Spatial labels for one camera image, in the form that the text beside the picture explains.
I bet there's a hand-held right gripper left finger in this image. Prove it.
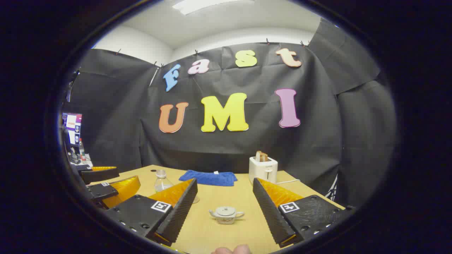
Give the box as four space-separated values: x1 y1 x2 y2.
104 178 198 247

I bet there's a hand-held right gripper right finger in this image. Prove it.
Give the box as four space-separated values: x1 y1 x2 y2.
252 177 355 248

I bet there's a clear water bottle green label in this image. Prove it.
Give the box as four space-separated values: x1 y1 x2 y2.
154 169 174 193

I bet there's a white ceramic teacup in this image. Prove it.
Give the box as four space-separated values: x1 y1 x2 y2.
208 208 245 225

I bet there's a white side table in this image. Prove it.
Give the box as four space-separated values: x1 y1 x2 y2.
70 153 93 169

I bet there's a white toaster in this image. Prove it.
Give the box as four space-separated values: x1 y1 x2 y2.
249 156 278 185

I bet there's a blue towel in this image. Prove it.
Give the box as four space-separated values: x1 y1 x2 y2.
179 170 238 187

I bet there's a computer monitor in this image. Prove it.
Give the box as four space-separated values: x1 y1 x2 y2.
62 112 83 146

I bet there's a black backdrop cloth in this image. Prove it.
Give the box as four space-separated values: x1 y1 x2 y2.
67 18 398 208

